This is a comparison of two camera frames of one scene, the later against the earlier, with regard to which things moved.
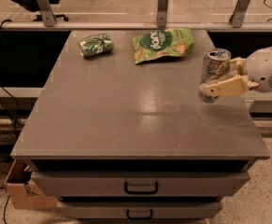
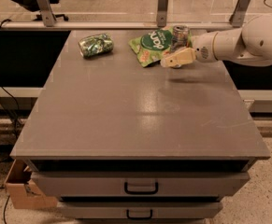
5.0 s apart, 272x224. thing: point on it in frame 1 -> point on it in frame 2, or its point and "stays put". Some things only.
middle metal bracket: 163,6 stays put
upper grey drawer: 139,184 stays put
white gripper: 265,71 -> 203,48
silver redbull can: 215,63 -> 179,37
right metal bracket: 236,20 stays put
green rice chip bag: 170,41 stays put
